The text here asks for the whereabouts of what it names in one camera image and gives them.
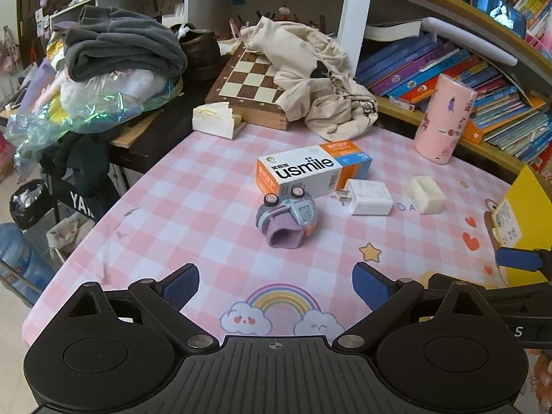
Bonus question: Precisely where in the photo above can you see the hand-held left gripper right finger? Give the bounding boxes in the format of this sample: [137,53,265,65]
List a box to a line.
[332,262,484,352]

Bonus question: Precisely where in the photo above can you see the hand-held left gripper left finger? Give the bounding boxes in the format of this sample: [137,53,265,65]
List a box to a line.
[69,263,220,353]

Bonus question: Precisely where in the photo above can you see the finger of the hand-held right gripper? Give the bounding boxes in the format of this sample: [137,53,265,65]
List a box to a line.
[495,247,552,274]
[427,273,552,301]

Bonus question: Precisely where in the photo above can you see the yellow cardboard box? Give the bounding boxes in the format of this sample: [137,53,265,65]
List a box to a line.
[491,165,552,289]

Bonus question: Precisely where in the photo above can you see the white orange toothpaste box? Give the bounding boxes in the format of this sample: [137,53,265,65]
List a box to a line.
[256,139,372,199]

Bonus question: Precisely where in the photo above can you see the pink checked tablecloth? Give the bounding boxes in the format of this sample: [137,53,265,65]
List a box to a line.
[23,127,552,397]

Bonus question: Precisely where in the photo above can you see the white charger plug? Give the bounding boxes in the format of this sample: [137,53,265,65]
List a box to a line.
[336,178,393,216]

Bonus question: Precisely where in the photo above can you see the white rectangular block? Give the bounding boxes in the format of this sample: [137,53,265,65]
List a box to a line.
[406,175,446,215]

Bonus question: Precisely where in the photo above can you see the black lettered stand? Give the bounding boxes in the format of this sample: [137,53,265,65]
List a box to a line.
[41,168,130,220]

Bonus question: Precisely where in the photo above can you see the pink patterned cylinder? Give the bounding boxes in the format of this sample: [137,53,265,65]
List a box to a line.
[415,73,477,165]

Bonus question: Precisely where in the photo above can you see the black cloth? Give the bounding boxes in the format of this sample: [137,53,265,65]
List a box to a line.
[43,131,110,208]

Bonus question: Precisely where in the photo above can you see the blue water bottle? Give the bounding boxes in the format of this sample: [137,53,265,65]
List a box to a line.
[0,223,57,307]

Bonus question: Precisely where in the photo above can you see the white tissue box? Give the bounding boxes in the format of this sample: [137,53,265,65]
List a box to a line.
[192,101,246,139]

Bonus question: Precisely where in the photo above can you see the row of thin colourful books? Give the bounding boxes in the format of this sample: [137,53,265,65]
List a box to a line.
[356,30,552,169]

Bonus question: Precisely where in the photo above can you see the black trash bin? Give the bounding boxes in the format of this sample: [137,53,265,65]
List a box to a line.
[9,179,50,230]

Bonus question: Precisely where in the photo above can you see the iridescent plastic bag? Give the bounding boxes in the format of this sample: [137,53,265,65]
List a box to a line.
[6,75,184,173]

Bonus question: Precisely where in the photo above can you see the wooden chessboard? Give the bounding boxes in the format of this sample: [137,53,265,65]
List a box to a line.
[204,47,289,131]

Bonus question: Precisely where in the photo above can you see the beige hoodie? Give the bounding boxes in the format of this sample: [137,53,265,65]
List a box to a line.
[239,16,379,141]

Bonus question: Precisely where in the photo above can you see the white rolled paper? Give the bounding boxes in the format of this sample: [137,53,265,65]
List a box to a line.
[425,16,518,67]

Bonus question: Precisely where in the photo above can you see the dark brown bag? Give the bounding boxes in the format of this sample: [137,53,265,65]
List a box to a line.
[179,30,223,80]

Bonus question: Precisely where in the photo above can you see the grey folded clothes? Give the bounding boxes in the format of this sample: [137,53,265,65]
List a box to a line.
[65,6,188,82]

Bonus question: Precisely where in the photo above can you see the blue-edged smartphone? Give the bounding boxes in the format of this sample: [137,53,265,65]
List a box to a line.
[470,0,528,39]

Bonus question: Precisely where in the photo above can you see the thick white-paged book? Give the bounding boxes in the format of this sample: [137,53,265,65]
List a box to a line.
[366,19,425,39]

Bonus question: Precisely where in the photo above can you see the white wooden bookshelf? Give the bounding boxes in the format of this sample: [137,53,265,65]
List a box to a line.
[49,0,552,173]

